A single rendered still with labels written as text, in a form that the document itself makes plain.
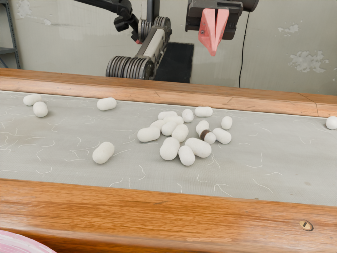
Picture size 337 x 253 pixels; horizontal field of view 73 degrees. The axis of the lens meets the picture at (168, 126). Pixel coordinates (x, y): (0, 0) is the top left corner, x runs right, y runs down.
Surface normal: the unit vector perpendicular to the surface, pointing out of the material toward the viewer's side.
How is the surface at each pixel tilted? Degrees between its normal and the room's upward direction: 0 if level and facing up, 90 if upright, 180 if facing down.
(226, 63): 90
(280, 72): 90
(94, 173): 0
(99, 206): 0
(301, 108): 45
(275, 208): 0
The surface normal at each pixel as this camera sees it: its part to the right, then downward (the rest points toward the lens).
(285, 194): 0.07, -0.91
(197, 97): 0.03, -0.36
